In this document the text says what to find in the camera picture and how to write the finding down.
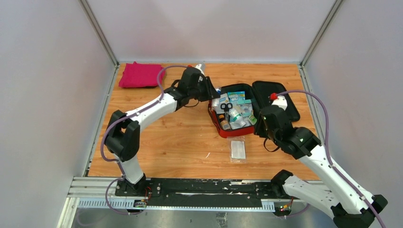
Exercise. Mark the clear bag white gauze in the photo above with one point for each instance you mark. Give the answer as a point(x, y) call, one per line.
point(237, 149)

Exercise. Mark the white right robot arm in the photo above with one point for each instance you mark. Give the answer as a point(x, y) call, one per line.
point(347, 203)

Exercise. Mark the teal edged small packet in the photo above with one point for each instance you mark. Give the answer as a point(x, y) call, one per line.
point(245, 107)

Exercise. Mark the white bottle green label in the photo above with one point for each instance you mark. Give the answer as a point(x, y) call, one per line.
point(237, 117)

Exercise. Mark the pink folded cloth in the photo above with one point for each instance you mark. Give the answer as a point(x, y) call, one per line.
point(136, 75)

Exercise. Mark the black handled scissors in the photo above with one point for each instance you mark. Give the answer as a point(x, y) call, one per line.
point(226, 108)

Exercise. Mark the black red medicine case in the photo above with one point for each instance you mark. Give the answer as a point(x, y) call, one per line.
point(261, 94)

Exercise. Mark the aluminium frame rail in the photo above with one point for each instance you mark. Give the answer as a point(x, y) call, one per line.
point(98, 30)

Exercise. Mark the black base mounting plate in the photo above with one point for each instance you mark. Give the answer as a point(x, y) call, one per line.
point(203, 193)

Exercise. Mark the blue cotton swab packet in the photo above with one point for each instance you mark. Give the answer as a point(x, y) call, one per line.
point(236, 96)

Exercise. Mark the small green box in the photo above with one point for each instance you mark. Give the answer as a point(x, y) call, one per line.
point(252, 119)

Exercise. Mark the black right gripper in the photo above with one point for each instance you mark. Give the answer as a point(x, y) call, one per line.
point(258, 130)

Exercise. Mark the brown medicine bottle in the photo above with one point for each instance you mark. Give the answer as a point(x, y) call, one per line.
point(225, 125)

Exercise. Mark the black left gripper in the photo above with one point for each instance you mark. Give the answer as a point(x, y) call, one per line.
point(210, 92)

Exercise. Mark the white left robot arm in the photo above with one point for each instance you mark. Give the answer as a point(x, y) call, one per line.
point(122, 137)

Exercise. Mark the white blue paper packet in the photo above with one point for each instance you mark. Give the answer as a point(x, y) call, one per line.
point(216, 103)

